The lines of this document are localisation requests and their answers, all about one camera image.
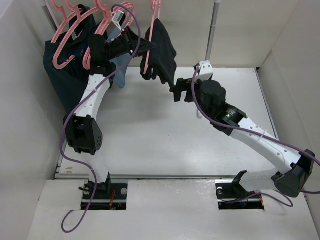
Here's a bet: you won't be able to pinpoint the light blue hanging trousers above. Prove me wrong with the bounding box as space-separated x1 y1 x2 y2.
107 27 131 89

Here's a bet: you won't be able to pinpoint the pink hanger far left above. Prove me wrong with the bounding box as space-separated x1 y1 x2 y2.
51 0 86 44

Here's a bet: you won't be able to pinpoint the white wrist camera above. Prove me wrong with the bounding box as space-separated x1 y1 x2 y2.
194 60 214 81
112 10 126 31

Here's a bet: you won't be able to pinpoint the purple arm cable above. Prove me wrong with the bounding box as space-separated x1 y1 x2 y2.
58 3 141 234
190 65 320 208

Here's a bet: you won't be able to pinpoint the grey rack pole right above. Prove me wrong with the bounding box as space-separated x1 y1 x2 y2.
205 0 222 61

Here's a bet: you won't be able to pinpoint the aluminium rail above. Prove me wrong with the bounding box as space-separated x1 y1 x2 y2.
54 159 238 181

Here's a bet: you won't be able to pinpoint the black denim trousers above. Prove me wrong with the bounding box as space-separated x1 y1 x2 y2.
140 18 177 88

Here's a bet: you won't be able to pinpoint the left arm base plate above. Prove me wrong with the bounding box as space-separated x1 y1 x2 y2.
78 181 128 211

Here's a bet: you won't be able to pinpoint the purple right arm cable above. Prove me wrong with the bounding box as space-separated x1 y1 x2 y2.
190 65 320 208

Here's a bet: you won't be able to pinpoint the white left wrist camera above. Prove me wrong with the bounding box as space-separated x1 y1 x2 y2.
112 10 126 31

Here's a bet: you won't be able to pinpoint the grey rack pole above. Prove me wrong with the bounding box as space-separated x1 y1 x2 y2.
39 0 58 32
205 0 222 61

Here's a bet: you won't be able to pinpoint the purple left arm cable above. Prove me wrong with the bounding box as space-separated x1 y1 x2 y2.
58 3 141 234

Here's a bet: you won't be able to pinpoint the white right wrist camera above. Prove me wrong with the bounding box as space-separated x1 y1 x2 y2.
194 60 214 81

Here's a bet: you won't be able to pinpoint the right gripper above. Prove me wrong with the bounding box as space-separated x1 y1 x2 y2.
172 77 212 119

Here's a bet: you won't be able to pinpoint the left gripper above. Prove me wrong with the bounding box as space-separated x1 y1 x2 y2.
105 26 156 61

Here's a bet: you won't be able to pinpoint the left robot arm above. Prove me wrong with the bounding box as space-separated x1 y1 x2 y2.
60 27 156 156

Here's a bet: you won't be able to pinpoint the dark teal hanging trousers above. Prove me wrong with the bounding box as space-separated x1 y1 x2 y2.
43 15 98 114

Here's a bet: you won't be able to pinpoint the pink plastic hanger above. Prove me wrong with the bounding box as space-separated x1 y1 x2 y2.
143 0 162 75

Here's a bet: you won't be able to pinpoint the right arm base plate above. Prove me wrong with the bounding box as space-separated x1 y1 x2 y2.
215 179 265 210

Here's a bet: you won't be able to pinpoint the grey rack pole left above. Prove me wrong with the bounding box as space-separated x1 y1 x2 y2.
39 0 58 32

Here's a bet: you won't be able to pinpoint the white rack foot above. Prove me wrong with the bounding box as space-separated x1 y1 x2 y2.
196 107 203 119

